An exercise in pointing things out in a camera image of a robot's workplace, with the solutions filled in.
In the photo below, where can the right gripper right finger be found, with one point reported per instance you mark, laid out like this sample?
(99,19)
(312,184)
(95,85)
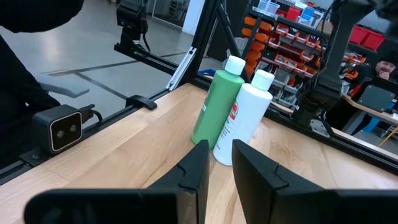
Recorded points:
(295,207)

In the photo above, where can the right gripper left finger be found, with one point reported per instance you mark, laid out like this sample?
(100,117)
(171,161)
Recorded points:
(140,207)

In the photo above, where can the large white paint bottle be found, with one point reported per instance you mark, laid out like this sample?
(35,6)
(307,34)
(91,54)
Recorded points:
(245,124)

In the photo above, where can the large green paint bottle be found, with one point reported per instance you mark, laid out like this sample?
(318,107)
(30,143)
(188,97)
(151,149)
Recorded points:
(217,109)

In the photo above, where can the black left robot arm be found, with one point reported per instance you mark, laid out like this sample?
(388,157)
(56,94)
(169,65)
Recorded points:
(329,81)

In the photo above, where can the wooden workbench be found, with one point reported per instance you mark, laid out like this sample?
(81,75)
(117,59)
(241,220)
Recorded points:
(385,117)

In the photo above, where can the silver aluminium bar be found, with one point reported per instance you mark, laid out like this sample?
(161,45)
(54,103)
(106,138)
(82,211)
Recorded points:
(182,68)

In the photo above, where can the person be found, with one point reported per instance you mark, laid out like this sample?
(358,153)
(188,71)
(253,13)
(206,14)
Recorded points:
(15,93)
(385,67)

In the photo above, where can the parts bin storage rack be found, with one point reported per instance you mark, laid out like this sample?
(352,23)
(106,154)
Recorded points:
(280,37)

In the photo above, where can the small red storage bin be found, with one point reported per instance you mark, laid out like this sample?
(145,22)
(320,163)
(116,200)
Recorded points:
(374,41)
(357,33)

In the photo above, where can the black mounted device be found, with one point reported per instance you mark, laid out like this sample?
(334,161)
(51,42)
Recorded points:
(132,15)

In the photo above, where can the black frame clamp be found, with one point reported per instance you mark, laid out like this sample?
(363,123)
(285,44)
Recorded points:
(141,101)

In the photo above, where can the small black exterior camera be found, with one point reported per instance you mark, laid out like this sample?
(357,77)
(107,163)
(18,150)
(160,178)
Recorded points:
(62,130)

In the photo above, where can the black aluminium rig frame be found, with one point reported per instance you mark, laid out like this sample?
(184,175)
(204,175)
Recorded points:
(202,31)

